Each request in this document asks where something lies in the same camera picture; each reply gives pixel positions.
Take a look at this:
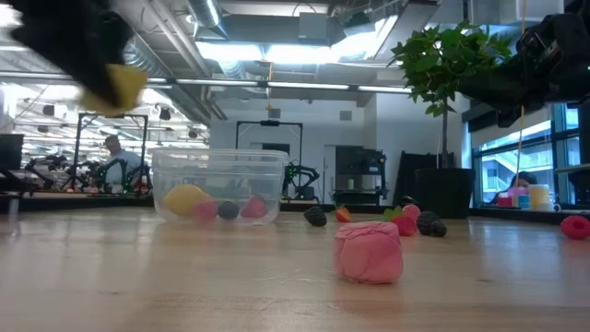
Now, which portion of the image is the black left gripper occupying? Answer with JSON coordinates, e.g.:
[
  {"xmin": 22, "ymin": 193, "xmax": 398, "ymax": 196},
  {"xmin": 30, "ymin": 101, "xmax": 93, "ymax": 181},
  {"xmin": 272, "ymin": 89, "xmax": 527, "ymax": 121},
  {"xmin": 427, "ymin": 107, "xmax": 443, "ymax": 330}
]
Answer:
[{"xmin": 8, "ymin": 0, "xmax": 135, "ymax": 110}]

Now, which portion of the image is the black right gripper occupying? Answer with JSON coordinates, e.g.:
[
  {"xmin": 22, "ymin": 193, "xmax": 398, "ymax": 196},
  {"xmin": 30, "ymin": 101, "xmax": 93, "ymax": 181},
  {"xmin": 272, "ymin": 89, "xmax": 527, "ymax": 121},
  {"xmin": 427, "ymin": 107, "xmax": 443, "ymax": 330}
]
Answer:
[{"xmin": 458, "ymin": 0, "xmax": 590, "ymax": 128}]

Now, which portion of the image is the yellow toy lemon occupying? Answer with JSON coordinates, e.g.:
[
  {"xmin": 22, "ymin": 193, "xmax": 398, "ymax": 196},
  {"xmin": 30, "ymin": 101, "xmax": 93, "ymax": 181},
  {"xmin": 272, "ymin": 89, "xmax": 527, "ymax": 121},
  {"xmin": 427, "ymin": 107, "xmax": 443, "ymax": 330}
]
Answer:
[
  {"xmin": 78, "ymin": 63, "xmax": 149, "ymax": 118},
  {"xmin": 161, "ymin": 183, "xmax": 214, "ymax": 219}
]

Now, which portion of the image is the black toy blackberry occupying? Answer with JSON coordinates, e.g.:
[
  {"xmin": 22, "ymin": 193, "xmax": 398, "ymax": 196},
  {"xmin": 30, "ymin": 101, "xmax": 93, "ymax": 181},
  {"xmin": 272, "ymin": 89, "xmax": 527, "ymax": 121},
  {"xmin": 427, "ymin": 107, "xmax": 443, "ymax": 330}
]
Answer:
[
  {"xmin": 417, "ymin": 210, "xmax": 442, "ymax": 234},
  {"xmin": 303, "ymin": 206, "xmax": 328, "ymax": 228}
]

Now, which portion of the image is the clear plastic tupperware container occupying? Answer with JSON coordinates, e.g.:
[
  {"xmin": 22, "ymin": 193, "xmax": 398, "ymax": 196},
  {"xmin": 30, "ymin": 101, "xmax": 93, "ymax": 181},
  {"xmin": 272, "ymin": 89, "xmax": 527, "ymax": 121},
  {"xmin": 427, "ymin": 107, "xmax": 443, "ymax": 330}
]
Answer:
[{"xmin": 149, "ymin": 147, "xmax": 290, "ymax": 226}]

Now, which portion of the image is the large red toy strawberry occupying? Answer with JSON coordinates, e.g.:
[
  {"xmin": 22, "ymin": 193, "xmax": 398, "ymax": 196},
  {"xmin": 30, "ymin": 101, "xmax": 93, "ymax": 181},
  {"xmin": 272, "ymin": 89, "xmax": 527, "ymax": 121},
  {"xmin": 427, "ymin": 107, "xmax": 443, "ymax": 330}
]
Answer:
[{"xmin": 240, "ymin": 194, "xmax": 269, "ymax": 220}]

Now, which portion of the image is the green leafy potted tree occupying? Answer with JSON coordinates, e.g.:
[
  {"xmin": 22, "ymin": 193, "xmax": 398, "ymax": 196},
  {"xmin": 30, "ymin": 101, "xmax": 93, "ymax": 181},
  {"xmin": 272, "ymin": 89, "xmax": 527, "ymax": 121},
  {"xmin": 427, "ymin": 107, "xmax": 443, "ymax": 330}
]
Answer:
[{"xmin": 389, "ymin": 20, "xmax": 513, "ymax": 170}]

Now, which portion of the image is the person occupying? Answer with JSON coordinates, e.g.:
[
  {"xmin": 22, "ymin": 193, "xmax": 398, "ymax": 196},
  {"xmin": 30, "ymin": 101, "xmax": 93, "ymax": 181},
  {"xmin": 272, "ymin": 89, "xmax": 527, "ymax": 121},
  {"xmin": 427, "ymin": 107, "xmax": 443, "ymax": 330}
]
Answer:
[
  {"xmin": 99, "ymin": 134, "xmax": 143, "ymax": 185},
  {"xmin": 490, "ymin": 170, "xmax": 540, "ymax": 207}
]

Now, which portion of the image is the pink plastic cup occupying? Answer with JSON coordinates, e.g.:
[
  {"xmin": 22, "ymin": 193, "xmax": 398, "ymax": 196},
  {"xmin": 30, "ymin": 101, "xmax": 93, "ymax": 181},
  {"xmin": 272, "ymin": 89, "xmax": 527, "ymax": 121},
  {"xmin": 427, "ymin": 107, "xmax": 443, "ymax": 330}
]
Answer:
[{"xmin": 508, "ymin": 185, "xmax": 528, "ymax": 208}]

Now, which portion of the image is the yellow white cup stack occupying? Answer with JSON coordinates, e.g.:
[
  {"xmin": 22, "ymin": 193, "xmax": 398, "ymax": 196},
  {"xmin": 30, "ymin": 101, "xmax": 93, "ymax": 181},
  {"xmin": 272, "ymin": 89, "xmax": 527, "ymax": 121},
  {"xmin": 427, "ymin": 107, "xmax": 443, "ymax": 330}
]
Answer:
[{"xmin": 528, "ymin": 183, "xmax": 551, "ymax": 212}]

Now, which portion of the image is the black plant pot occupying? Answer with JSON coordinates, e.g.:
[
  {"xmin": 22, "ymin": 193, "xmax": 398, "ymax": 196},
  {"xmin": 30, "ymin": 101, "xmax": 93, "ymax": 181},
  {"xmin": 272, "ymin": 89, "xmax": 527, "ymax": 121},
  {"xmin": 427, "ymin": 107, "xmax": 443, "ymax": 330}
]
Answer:
[{"xmin": 413, "ymin": 166, "xmax": 476, "ymax": 220}]

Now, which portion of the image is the black leaning panel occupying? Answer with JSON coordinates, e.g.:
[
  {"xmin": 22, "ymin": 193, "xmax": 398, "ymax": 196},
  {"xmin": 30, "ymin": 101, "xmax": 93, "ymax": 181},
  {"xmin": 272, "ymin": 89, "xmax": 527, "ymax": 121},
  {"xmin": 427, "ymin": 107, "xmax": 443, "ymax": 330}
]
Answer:
[{"xmin": 394, "ymin": 150, "xmax": 442, "ymax": 207}]

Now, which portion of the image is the black computer monitor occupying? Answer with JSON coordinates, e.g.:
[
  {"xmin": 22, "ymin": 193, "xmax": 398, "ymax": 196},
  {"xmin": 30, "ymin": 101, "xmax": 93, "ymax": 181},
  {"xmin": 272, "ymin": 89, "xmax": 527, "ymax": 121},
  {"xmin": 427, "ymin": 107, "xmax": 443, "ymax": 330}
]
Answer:
[{"xmin": 0, "ymin": 133, "xmax": 24, "ymax": 171}]

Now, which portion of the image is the red toy raspberry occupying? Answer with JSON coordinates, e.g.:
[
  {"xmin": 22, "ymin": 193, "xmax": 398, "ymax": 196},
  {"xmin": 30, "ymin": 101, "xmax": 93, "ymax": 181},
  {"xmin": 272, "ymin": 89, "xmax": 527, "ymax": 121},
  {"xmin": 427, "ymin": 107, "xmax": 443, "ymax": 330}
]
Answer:
[{"xmin": 560, "ymin": 215, "xmax": 590, "ymax": 241}]

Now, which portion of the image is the black equipment rack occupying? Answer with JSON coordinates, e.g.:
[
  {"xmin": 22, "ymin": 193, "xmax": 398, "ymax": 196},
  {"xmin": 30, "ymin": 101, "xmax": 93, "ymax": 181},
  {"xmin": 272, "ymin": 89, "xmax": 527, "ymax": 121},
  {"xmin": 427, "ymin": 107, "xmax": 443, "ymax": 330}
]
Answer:
[{"xmin": 334, "ymin": 146, "xmax": 388, "ymax": 207}]

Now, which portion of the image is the grey ceiling unit box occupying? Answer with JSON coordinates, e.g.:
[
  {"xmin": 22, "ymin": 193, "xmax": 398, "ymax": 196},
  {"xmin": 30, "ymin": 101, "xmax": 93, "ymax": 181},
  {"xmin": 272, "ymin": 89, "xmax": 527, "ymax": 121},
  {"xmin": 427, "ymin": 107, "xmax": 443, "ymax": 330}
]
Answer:
[{"xmin": 298, "ymin": 12, "xmax": 329, "ymax": 41}]

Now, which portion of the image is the large ribbed air duct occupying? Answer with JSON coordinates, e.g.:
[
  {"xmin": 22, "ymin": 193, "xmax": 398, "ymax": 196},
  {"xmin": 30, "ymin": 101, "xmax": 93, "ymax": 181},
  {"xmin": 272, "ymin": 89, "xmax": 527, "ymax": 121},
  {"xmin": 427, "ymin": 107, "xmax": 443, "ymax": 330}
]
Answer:
[{"xmin": 122, "ymin": 34, "xmax": 171, "ymax": 82}]

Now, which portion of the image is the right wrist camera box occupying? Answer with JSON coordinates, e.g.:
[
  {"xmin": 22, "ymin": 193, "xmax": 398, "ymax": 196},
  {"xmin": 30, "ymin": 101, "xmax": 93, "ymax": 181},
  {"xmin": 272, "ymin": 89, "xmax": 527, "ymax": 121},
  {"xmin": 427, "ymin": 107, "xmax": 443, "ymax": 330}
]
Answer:
[{"xmin": 515, "ymin": 20, "xmax": 554, "ymax": 61}]

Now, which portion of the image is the silver ceiling air duct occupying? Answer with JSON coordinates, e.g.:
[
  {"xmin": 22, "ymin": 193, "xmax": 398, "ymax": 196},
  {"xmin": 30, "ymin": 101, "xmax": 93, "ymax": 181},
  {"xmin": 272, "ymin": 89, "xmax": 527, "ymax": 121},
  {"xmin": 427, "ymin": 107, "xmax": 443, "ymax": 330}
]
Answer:
[{"xmin": 186, "ymin": 0, "xmax": 230, "ymax": 41}]

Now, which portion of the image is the black aluminium table frame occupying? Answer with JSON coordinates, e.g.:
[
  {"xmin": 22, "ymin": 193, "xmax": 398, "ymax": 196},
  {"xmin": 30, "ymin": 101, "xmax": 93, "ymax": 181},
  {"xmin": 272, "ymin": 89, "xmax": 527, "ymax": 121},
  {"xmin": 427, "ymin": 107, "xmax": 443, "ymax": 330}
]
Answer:
[{"xmin": 0, "ymin": 192, "xmax": 590, "ymax": 226}]

